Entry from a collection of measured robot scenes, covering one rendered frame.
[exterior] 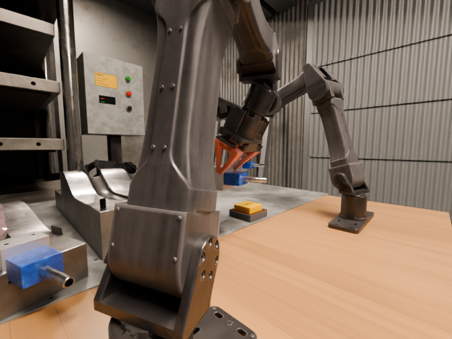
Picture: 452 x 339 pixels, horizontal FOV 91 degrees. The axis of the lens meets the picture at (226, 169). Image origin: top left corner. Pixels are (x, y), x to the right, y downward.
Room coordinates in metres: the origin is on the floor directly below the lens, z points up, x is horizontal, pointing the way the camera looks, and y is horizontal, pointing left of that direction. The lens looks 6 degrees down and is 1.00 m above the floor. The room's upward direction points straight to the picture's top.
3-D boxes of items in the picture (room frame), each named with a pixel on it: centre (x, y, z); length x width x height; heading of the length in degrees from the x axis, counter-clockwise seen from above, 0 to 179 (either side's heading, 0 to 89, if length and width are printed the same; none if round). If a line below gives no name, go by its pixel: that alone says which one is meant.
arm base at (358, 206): (0.60, -0.35, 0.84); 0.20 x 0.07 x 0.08; 137
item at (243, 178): (0.50, -0.03, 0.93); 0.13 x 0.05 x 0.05; 58
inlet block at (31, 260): (0.26, 0.23, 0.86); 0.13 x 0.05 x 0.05; 62
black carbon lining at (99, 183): (0.63, 0.30, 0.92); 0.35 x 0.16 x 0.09; 45
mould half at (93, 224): (0.65, 0.31, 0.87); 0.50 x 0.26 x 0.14; 45
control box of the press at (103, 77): (1.29, 0.65, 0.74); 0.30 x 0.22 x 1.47; 135
